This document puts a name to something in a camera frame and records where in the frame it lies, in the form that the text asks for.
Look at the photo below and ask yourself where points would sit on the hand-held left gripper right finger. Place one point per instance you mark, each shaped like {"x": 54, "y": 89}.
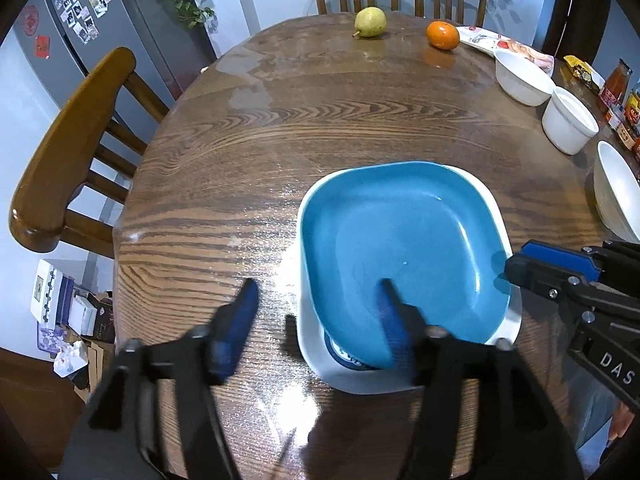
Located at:
{"x": 395, "y": 325}

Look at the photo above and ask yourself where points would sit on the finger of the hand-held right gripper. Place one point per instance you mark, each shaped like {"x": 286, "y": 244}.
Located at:
{"x": 545, "y": 282}
{"x": 560, "y": 257}

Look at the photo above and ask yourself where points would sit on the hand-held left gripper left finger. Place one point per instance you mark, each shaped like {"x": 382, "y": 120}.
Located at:
{"x": 235, "y": 330}

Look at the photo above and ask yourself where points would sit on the large white bowl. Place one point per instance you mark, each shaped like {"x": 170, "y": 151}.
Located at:
{"x": 617, "y": 190}

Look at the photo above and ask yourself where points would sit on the white ceramic ramekin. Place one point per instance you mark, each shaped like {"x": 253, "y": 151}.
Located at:
{"x": 567, "y": 122}

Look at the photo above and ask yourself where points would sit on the small white bowl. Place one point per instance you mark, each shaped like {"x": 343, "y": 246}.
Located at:
{"x": 520, "y": 80}

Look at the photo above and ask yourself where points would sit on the person's right hand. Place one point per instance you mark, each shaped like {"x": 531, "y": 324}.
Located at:
{"x": 621, "y": 422}

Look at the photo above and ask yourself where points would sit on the brown label sauce jar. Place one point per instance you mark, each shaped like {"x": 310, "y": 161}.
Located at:
{"x": 627, "y": 132}

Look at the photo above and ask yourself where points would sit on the plain white cardboard box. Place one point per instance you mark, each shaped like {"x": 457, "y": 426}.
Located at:
{"x": 82, "y": 312}

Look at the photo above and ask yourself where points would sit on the crumpled white paper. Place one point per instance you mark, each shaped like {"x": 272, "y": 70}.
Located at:
{"x": 67, "y": 360}

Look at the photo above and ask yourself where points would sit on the tall red sauce bottle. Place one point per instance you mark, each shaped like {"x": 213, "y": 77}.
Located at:
{"x": 615, "y": 85}

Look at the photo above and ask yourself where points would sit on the yellow snack packet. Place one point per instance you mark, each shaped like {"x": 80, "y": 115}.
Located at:
{"x": 582, "y": 67}

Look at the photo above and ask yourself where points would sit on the white snack bag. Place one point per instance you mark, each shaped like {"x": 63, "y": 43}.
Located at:
{"x": 480, "y": 37}

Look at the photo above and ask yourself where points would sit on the orange fruit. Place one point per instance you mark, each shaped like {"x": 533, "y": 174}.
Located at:
{"x": 442, "y": 35}

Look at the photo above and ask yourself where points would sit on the dark wooden door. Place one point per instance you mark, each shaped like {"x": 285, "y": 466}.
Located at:
{"x": 570, "y": 5}

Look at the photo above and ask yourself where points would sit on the green pear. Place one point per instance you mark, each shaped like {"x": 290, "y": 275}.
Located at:
{"x": 371, "y": 22}

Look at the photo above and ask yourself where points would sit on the grey refrigerator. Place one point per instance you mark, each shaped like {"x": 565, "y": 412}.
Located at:
{"x": 125, "y": 45}

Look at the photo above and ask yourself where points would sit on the rectangular red decal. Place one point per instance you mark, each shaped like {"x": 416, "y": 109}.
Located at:
{"x": 43, "y": 46}

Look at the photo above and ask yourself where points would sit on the cluster of photo magnets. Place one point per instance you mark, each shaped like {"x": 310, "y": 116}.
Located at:
{"x": 82, "y": 0}

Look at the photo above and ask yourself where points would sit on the round red decal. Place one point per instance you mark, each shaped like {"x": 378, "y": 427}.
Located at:
{"x": 30, "y": 21}

